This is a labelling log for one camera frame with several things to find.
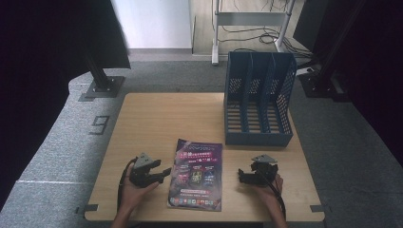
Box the dark curtain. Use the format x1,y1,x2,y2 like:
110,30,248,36
293,0,403,165
0,0,131,212

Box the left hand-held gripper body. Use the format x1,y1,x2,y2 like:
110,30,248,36
128,152,160,188

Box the person's left hand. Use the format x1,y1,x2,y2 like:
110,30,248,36
119,172,161,214

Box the blue plastic file rack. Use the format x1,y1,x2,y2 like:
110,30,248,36
223,50,298,147

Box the person's right hand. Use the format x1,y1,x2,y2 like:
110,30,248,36
253,173,284,207

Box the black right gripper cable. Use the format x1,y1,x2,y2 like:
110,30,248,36
256,164,287,221

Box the black post with base plate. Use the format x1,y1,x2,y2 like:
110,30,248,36
83,51,126,99

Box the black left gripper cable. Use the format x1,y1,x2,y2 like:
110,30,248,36
117,157,139,213

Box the white power strip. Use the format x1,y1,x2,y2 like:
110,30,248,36
296,66,315,76

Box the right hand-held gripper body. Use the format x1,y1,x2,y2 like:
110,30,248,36
250,154,279,187

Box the purple magazine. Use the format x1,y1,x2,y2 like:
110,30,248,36
166,138,223,213

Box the black post with dark base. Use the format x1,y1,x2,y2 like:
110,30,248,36
298,0,369,103

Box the black floor cables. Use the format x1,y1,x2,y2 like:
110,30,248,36
218,0,313,60

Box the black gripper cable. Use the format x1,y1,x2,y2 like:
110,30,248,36
256,164,287,221
117,157,139,213

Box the white metal stand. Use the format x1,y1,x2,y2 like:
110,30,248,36
211,0,297,67

